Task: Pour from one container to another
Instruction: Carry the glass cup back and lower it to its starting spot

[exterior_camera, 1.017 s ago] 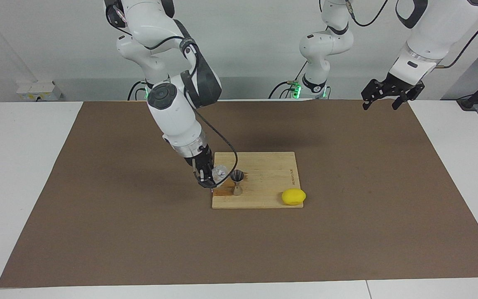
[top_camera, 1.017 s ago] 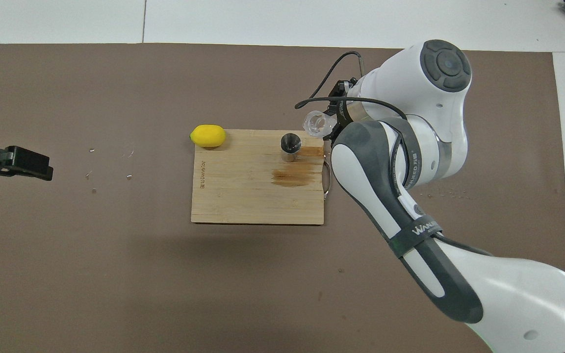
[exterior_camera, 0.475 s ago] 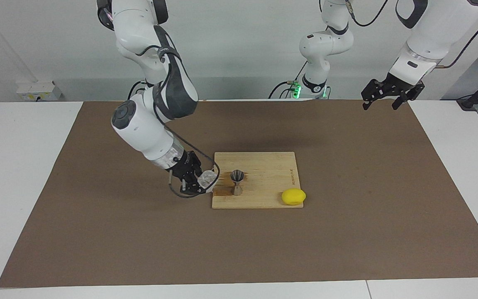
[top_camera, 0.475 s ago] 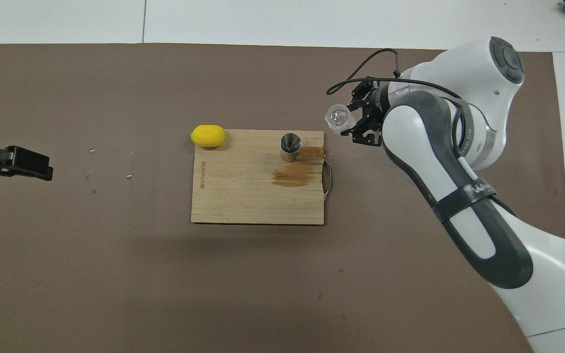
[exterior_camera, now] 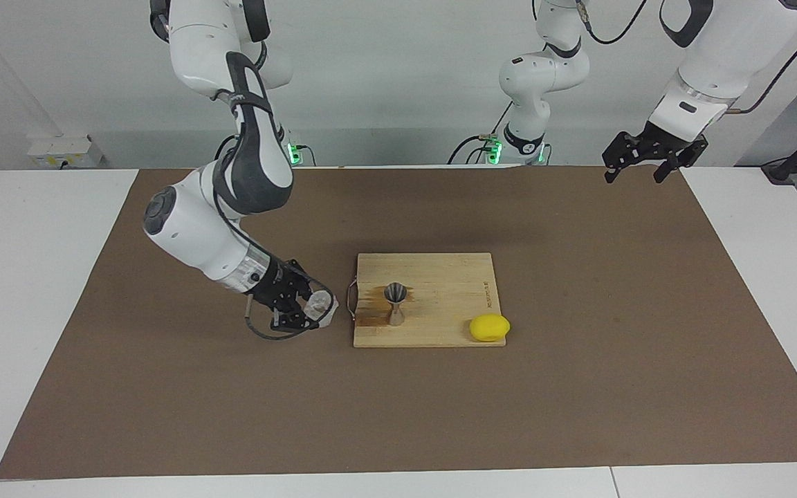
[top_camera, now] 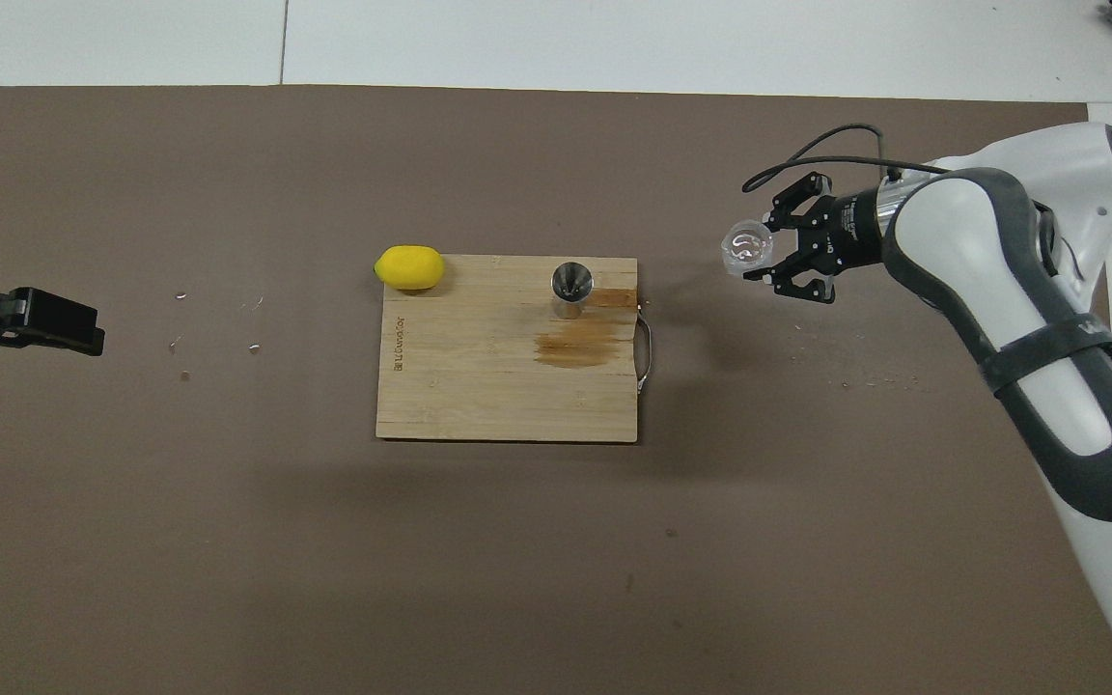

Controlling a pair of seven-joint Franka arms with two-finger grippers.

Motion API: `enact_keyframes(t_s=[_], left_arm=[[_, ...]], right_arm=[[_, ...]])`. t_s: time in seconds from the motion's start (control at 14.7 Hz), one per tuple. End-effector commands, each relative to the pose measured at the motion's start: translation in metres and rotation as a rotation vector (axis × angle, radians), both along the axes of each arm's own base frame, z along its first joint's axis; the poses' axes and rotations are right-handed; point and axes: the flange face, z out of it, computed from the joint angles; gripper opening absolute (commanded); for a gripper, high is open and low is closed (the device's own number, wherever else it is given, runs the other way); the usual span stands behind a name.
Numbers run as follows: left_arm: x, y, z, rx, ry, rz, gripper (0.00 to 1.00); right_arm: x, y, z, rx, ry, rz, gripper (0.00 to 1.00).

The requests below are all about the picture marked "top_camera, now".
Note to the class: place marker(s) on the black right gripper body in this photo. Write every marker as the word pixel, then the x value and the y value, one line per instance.
pixel 850 232

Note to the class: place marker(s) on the clear glass cup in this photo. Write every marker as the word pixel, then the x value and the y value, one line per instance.
pixel 747 248

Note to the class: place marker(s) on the steel jigger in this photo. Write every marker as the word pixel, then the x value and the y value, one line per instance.
pixel 571 290

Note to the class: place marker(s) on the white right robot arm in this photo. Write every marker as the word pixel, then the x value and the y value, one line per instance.
pixel 1048 338

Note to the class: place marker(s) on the wooden cutting board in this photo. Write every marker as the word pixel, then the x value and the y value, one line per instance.
pixel 479 386

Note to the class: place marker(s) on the brown table mat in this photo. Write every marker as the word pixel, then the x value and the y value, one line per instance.
pixel 324 560

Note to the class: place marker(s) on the yellow lemon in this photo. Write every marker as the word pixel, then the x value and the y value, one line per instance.
pixel 409 268

